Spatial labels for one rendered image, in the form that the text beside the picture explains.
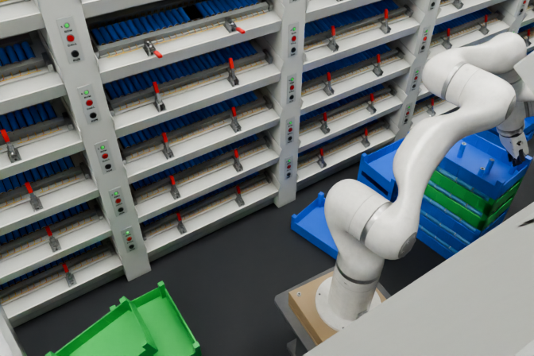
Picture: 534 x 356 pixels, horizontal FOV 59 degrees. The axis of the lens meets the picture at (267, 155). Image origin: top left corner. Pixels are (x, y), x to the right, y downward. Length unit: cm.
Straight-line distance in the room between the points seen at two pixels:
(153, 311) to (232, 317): 29
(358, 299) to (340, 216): 27
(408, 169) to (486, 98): 23
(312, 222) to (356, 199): 96
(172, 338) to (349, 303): 71
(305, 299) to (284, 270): 49
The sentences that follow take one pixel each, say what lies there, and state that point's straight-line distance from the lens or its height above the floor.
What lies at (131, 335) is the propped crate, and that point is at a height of 8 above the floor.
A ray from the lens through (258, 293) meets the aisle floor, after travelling 186.
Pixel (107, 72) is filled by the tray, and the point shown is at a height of 88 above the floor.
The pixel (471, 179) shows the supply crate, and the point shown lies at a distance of 179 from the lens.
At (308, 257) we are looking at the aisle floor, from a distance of 196.
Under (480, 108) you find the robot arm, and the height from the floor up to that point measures 95.
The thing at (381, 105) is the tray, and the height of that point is 31.
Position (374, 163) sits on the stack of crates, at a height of 16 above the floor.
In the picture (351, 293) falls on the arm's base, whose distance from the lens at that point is 131.
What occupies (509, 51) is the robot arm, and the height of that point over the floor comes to 101.
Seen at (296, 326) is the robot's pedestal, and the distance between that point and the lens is 147.
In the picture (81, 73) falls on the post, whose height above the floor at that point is 90.
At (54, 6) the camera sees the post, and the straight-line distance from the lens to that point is 129.
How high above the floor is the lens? 155
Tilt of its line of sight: 40 degrees down
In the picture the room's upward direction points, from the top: straight up
